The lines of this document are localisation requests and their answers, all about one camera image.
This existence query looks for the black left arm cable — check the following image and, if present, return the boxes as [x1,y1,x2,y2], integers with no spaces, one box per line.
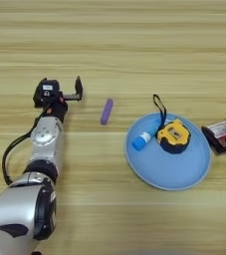
[1,105,52,186]

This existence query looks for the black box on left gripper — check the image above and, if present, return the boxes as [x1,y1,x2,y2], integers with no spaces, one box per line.
[33,78,61,108]

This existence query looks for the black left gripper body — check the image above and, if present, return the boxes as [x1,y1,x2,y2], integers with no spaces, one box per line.
[45,94,69,124]

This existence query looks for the red white card box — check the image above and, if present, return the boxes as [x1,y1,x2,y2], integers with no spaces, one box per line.
[206,120,226,139]

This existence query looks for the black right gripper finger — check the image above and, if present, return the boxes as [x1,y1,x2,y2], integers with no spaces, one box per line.
[201,126,226,154]

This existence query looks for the yellow black tape measure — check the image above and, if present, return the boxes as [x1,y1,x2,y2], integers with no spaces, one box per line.
[152,94,192,154]

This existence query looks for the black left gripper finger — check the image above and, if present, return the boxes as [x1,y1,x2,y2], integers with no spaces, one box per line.
[62,75,84,102]

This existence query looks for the blue glue stick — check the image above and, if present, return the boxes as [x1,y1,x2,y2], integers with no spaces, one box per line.
[130,120,162,152]

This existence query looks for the blue round plate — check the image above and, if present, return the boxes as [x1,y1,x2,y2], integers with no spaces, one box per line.
[123,113,213,192]

